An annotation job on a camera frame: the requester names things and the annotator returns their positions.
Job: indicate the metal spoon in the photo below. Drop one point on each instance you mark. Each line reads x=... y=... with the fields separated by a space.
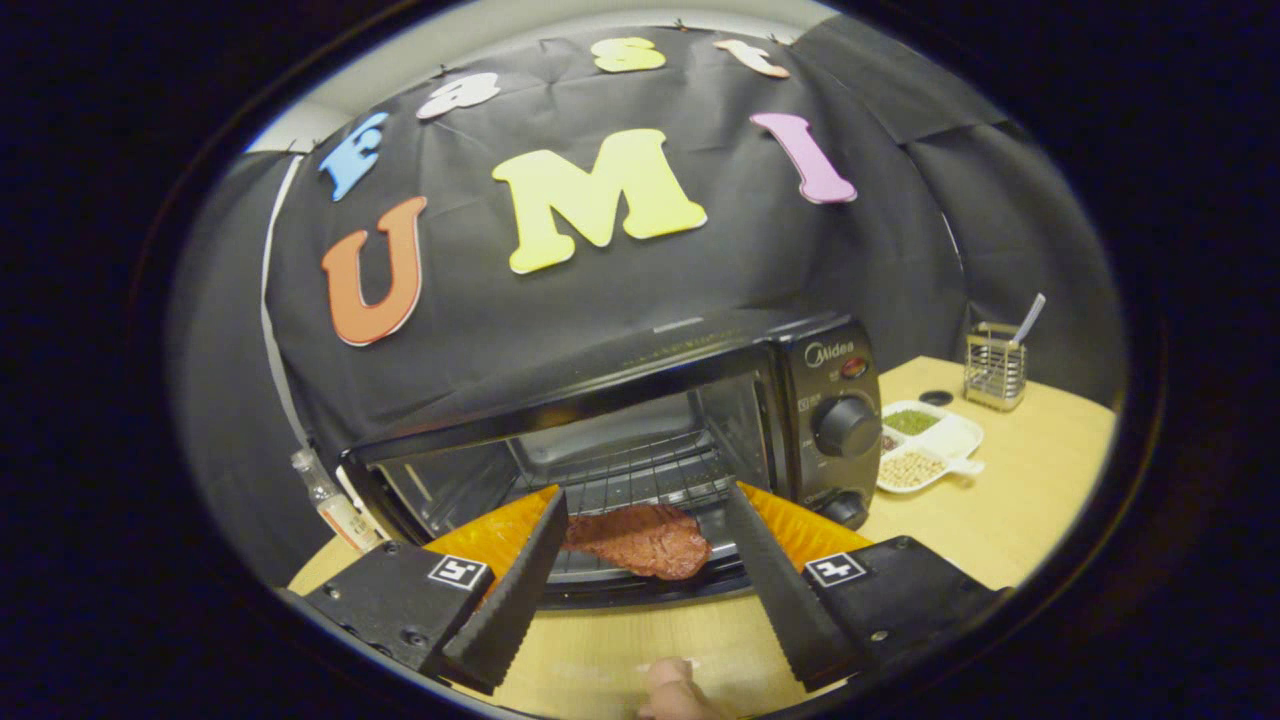
x=1030 y=318

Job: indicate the red raw meat slice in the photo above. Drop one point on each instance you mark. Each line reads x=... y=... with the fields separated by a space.
x=645 y=540

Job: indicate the black backdrop cloth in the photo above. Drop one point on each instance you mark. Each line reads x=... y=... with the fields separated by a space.
x=640 y=280

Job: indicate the white divided dish with grains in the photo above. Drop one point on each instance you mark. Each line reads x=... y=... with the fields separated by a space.
x=945 y=435

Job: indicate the small black round cap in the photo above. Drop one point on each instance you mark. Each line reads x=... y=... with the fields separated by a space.
x=935 y=398

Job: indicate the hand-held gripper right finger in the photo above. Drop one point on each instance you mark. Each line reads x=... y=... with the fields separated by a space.
x=785 y=600

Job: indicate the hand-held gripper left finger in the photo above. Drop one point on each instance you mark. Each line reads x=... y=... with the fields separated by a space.
x=520 y=600

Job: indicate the black toaster oven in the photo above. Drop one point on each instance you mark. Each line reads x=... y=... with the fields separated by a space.
x=830 y=360

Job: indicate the clear bottle with orange label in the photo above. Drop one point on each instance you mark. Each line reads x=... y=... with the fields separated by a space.
x=335 y=505

